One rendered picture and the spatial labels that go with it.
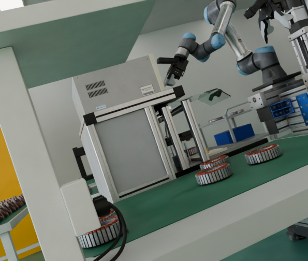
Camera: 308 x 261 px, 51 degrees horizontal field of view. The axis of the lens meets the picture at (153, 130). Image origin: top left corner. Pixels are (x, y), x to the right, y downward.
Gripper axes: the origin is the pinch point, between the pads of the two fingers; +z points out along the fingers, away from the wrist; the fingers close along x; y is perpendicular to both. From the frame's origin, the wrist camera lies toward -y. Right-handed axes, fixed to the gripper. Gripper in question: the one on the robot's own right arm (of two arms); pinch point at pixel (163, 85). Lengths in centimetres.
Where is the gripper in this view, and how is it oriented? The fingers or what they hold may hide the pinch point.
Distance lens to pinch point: 182.9
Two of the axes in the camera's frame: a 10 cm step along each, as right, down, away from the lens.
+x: -2.3, 1.2, 9.6
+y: 8.9, 4.4, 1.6
